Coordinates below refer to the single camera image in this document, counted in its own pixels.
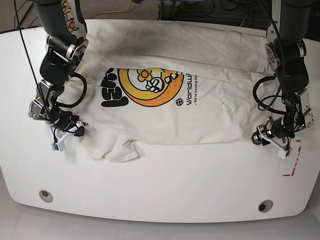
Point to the table cable grommet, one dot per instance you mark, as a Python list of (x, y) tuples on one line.
[(45, 196), (265, 206)]

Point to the left table cable grommet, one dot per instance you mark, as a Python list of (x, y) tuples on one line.
[(45, 196)]

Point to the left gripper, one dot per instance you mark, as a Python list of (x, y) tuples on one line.
[(273, 132)]

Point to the right table cable grommet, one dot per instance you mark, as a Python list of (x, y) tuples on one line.
[(265, 206)]

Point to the white t-shirt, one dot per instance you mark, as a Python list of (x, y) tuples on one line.
[(167, 83)]

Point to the red tape rectangle marking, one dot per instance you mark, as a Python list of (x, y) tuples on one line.
[(289, 164)]

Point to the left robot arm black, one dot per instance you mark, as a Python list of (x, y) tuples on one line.
[(286, 52)]

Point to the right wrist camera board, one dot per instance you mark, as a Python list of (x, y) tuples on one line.
[(58, 146)]

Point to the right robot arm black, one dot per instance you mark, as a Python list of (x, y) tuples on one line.
[(66, 40)]

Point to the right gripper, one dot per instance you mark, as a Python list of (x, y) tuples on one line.
[(64, 124)]

